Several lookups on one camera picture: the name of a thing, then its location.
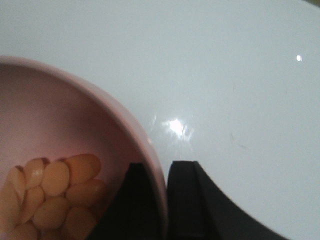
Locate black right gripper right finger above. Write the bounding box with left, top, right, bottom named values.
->
left=167, top=161, right=283, bottom=240

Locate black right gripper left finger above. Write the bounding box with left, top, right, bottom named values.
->
left=87, top=163, right=163, bottom=240

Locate orange ham slices pile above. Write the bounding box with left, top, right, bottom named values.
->
left=0, top=154, right=107, bottom=240

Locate pink bowl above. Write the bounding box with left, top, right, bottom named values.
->
left=0, top=56, right=168, bottom=240

